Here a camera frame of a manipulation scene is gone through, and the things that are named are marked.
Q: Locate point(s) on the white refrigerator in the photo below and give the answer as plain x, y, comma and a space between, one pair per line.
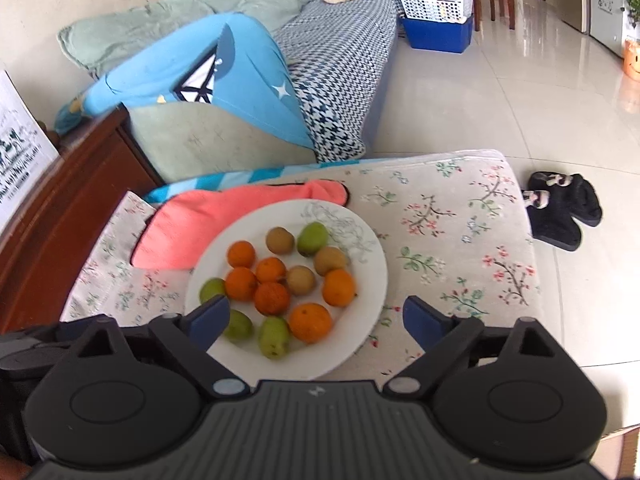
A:
607, 5

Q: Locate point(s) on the potted green plant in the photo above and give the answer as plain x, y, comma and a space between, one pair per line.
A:
633, 8

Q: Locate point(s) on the brown kiwi fruit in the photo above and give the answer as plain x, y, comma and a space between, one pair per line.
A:
329, 258

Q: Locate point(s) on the orange smiley bucket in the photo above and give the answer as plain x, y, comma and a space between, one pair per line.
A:
631, 62

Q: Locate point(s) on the white plastic basket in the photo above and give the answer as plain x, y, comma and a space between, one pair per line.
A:
439, 11

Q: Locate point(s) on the green jujube bottom spotted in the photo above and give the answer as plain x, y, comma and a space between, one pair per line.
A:
273, 338

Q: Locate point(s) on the black slipper near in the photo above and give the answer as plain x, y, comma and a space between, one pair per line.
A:
550, 220

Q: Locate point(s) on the black slipper far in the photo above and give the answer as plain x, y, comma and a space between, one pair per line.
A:
576, 193

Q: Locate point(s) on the green sofa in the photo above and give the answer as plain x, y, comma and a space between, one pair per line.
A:
185, 140

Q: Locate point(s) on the white milk carton box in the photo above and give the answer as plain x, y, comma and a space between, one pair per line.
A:
25, 151

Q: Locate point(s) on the houndstooth sofa cover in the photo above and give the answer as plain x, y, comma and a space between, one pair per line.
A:
339, 58

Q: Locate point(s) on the floral tablecloth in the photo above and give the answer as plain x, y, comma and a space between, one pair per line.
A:
453, 229

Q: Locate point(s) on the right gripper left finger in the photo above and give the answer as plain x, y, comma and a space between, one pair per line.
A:
184, 341

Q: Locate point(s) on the pink towel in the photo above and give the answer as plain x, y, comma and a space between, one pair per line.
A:
181, 229

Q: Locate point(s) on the large orange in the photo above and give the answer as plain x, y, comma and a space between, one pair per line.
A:
310, 322

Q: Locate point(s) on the blue plastic bin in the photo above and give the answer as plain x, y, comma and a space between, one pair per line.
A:
437, 36

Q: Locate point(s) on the brown kiwi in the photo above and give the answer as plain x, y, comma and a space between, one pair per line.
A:
279, 241
300, 281

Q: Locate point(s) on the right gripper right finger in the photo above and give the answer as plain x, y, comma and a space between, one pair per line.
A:
445, 341

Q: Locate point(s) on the blue cartoon blanket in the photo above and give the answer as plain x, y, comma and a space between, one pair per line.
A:
226, 60

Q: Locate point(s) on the wooden side cabinet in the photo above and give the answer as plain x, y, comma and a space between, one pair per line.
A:
49, 239

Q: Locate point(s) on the black slipper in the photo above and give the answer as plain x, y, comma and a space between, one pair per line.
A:
550, 220
576, 193

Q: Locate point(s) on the small orange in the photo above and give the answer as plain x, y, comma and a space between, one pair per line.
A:
272, 299

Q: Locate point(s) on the white ceramic plate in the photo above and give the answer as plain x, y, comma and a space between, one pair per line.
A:
351, 325

